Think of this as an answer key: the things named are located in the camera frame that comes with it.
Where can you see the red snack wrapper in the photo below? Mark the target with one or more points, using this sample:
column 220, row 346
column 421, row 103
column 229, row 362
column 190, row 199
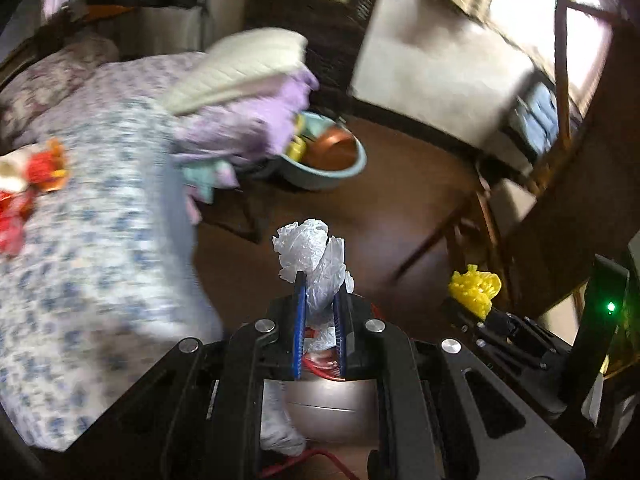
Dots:
column 15, row 211

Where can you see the white plastic bag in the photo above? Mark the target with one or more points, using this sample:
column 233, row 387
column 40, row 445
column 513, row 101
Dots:
column 306, row 247

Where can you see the light blue plastic basin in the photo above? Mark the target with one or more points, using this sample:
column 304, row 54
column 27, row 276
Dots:
column 308, row 127

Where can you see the purple floral folded blanket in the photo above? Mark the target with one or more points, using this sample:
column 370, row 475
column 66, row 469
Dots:
column 245, row 130

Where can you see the yellow plastic bag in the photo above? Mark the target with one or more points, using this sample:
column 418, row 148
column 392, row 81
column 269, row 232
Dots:
column 475, row 289

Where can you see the white quilted pillow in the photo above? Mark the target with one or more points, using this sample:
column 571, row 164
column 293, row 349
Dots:
column 251, row 63

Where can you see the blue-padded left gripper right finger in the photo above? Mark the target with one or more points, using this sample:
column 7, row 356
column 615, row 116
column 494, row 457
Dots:
column 341, row 329

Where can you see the blue floral quilt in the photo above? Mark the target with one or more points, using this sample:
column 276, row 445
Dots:
column 104, row 285

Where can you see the pink floral rolled comforter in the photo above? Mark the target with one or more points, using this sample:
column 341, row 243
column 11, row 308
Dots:
column 47, row 82

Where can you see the copper colored pan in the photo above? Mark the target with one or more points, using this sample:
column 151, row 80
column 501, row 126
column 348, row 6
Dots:
column 334, row 150

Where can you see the purple floral bed sheet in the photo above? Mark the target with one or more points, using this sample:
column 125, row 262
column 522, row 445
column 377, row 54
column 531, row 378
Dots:
column 116, row 82

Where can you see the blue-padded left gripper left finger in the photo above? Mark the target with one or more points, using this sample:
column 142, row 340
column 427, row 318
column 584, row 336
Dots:
column 299, row 326

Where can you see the wooden chair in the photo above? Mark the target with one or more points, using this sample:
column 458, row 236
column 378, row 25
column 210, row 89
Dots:
column 534, row 170

